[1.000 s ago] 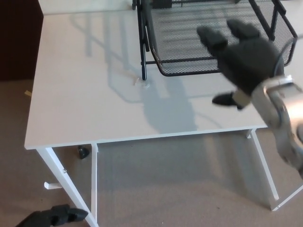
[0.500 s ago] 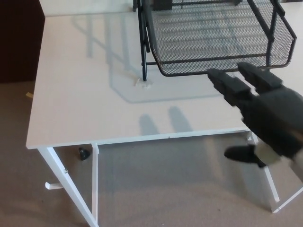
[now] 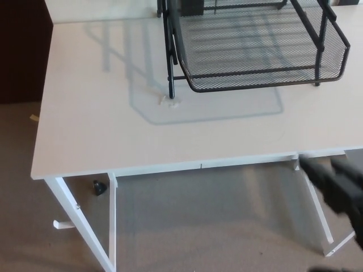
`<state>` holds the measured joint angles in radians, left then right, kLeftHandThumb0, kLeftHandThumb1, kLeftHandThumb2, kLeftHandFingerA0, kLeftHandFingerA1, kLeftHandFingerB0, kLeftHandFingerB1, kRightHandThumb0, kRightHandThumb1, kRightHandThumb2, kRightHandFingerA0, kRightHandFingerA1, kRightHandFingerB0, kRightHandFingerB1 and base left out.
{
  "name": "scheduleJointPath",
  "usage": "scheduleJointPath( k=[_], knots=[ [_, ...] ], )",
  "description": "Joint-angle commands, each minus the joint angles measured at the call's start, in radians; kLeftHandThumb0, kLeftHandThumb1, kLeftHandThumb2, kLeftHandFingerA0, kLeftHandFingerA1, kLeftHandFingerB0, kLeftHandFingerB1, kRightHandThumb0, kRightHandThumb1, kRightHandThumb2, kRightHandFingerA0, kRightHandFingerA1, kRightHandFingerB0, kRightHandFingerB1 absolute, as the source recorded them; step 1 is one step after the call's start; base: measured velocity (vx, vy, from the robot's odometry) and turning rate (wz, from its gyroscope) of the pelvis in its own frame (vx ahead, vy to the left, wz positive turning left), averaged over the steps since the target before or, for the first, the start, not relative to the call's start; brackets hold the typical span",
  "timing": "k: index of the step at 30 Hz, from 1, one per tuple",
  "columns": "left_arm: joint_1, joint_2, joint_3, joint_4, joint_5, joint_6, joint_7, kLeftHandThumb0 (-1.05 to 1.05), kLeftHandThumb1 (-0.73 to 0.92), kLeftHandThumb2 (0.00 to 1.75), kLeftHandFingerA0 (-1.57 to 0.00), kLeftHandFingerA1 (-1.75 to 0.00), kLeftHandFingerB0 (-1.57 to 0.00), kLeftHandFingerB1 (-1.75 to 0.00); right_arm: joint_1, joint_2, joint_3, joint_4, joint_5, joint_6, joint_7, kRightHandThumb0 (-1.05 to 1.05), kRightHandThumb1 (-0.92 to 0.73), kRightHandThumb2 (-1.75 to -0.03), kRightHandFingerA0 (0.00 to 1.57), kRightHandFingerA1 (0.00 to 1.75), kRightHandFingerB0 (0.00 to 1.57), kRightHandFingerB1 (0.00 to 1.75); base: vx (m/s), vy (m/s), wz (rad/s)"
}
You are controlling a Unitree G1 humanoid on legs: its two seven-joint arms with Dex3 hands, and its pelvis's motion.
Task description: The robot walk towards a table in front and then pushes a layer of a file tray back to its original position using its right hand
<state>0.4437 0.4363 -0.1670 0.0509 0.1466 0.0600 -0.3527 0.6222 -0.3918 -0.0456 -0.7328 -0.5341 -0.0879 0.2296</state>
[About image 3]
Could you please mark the black mesh fixed tray layer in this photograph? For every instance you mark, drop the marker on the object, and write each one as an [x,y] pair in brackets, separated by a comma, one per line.
[244,3]

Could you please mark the white table leg frame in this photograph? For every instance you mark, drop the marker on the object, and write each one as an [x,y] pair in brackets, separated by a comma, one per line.
[320,215]
[82,224]

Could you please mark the black knob under table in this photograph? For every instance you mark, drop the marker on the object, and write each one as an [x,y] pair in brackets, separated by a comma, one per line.
[99,188]

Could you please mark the white hook on table leg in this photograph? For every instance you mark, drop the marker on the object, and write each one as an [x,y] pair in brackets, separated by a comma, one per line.
[63,225]

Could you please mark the black file tray frame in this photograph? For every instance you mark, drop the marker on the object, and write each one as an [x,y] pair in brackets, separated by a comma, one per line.
[171,79]

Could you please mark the yellow tape piece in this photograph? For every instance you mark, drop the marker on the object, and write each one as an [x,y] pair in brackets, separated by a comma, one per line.
[34,117]

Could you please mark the black mesh sliding tray layer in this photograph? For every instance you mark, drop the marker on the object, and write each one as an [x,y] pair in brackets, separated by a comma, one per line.
[241,42]

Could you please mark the black box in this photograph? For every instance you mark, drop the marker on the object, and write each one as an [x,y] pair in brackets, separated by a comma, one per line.
[193,7]

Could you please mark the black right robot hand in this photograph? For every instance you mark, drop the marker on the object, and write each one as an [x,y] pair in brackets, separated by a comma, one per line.
[343,192]

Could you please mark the dark brown cabinet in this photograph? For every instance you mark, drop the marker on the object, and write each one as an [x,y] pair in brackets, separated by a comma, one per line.
[22,51]

